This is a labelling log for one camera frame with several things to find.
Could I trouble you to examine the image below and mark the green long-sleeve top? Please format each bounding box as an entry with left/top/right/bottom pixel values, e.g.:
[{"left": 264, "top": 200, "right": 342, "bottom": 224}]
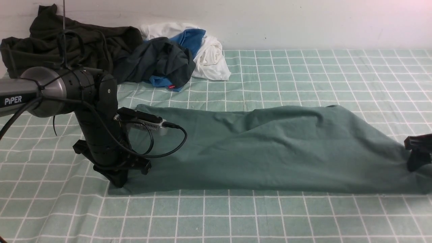
[{"left": 108, "top": 104, "right": 431, "bottom": 195}]

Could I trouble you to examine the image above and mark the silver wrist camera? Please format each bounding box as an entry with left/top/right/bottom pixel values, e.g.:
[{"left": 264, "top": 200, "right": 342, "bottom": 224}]
[{"left": 114, "top": 107, "right": 168, "bottom": 136}]

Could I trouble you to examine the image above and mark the white garment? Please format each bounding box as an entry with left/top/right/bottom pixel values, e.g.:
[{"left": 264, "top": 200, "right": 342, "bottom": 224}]
[{"left": 140, "top": 22, "right": 231, "bottom": 81}]

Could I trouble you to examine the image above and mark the dark grey garment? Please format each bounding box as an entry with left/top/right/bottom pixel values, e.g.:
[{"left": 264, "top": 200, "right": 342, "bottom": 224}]
[{"left": 112, "top": 37, "right": 196, "bottom": 89}]

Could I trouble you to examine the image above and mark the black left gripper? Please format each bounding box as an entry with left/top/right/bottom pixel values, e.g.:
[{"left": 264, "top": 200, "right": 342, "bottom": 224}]
[{"left": 74, "top": 73, "right": 152, "bottom": 188}]

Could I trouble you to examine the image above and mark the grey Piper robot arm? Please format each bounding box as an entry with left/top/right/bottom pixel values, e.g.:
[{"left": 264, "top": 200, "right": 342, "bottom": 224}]
[{"left": 1, "top": 67, "right": 431, "bottom": 194}]

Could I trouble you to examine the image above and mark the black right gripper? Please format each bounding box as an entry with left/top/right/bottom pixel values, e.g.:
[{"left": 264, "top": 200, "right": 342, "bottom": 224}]
[{"left": 404, "top": 134, "right": 432, "bottom": 172}]

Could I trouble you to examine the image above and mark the dark olive hoodie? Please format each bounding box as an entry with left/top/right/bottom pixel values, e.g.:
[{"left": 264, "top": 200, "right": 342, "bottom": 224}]
[{"left": 1, "top": 4, "right": 143, "bottom": 84}]

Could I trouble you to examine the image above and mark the green checked table cloth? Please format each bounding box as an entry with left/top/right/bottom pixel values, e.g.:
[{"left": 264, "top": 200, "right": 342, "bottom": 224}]
[{"left": 0, "top": 49, "right": 432, "bottom": 243}]

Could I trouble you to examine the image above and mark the black camera cable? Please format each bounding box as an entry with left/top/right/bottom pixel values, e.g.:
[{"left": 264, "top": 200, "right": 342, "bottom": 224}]
[{"left": 0, "top": 29, "right": 188, "bottom": 159}]

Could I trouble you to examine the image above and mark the blue garment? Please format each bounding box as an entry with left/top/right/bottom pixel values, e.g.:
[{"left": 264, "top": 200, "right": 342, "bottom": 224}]
[{"left": 145, "top": 29, "right": 206, "bottom": 92}]

